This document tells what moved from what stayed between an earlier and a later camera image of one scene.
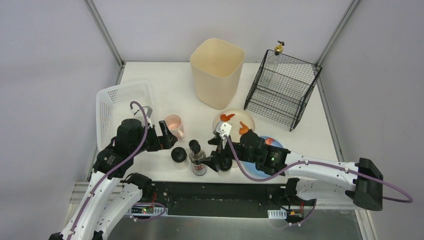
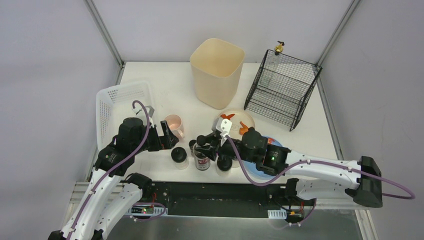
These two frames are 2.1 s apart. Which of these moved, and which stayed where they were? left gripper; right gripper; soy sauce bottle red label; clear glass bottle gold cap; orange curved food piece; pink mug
Moved: right gripper; soy sauce bottle red label
Stayed: pink mug; left gripper; orange curved food piece; clear glass bottle gold cap
